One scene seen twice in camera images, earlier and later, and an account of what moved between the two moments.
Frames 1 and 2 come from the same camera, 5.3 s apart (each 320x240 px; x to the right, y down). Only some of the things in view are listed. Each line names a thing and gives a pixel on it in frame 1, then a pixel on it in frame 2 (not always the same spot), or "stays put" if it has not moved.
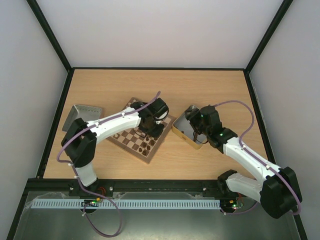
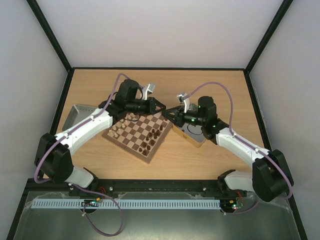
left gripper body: [151, 130] → [142, 109]
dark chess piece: [144, 144] stays put
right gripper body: [197, 127] → [178, 116]
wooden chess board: [133, 141] stays put
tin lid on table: [86, 113] stays put
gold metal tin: [182, 127] stays put
